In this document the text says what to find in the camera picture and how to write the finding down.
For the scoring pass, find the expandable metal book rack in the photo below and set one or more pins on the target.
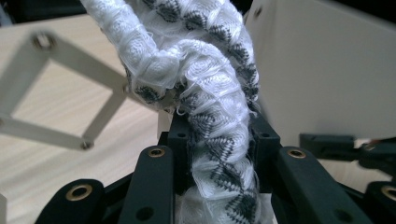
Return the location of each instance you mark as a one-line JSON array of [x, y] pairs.
[[320, 77]]

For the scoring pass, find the white black patterned cloth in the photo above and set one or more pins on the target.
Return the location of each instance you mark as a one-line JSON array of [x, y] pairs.
[[214, 77]]

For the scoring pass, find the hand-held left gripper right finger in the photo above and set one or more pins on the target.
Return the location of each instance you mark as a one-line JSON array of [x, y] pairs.
[[264, 146]]

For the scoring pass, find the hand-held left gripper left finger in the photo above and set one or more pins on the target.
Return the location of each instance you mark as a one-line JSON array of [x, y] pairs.
[[180, 155]]

